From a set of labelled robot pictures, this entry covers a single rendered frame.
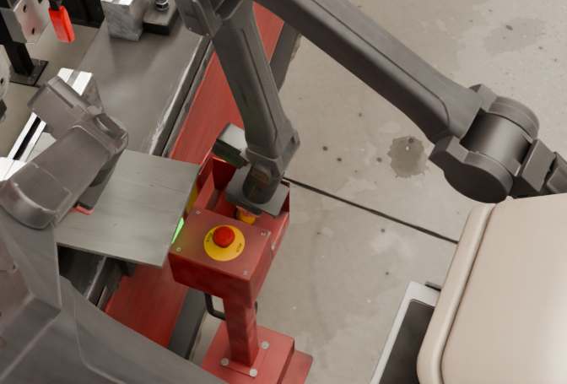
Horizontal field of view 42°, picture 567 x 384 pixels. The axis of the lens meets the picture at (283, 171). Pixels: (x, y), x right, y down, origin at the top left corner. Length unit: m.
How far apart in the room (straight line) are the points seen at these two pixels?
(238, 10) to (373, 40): 0.18
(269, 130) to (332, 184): 1.25
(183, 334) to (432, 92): 1.35
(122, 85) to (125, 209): 0.38
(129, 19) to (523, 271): 1.00
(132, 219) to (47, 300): 0.65
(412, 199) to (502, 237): 1.62
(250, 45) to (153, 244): 0.32
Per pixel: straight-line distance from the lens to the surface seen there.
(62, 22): 1.10
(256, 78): 1.00
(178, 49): 1.48
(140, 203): 1.12
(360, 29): 0.82
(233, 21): 0.91
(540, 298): 0.65
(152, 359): 0.52
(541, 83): 2.73
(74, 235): 1.11
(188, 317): 2.07
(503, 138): 0.86
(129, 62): 1.47
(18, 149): 1.23
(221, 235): 1.29
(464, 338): 0.66
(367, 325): 2.11
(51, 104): 0.96
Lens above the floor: 1.93
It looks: 55 degrees down
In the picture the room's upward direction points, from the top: straight up
